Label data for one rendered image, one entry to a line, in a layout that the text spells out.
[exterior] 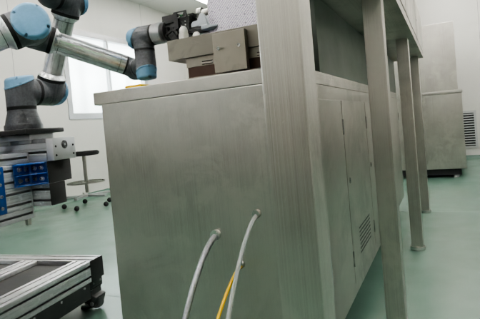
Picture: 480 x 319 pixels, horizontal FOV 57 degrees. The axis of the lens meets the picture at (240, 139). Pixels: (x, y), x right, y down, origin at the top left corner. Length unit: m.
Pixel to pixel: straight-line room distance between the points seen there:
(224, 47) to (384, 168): 0.64
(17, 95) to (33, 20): 0.54
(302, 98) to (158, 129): 0.78
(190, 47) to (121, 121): 0.31
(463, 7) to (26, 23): 6.16
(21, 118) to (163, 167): 0.86
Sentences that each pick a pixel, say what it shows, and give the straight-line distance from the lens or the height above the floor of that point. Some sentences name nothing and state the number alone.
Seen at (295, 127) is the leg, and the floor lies 0.75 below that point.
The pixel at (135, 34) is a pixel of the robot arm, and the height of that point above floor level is 1.11.
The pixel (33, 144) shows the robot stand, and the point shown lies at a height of 0.75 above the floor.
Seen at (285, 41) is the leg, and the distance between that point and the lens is 0.59.
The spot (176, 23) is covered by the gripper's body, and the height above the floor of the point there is 1.12.
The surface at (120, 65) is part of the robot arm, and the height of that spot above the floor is 1.02.
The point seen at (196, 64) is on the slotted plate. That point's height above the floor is 0.95.
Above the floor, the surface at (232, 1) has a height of 1.17.
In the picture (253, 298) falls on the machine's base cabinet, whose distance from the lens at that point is 1.27.
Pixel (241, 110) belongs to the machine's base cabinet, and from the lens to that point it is 1.17.
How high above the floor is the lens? 0.76
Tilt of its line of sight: 2 degrees down
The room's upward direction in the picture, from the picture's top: 5 degrees counter-clockwise
